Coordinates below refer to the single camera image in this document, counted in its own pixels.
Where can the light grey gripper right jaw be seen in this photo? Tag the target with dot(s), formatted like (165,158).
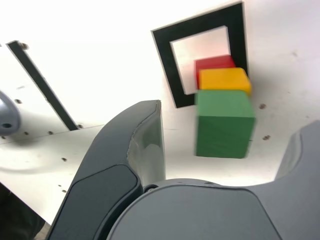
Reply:
(200,215)

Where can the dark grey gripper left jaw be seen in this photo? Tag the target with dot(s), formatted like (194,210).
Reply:
(110,155)

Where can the green cube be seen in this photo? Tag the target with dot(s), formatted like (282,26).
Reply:
(222,130)

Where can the yellow cube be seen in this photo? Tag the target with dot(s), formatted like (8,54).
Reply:
(225,80)

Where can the red cube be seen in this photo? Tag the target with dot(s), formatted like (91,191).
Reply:
(215,62)

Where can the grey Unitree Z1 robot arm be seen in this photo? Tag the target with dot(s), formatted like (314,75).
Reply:
(8,115)

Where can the black tape square outline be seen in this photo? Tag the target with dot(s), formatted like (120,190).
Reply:
(165,50)

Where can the black tape strip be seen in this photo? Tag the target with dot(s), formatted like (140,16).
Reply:
(42,85)

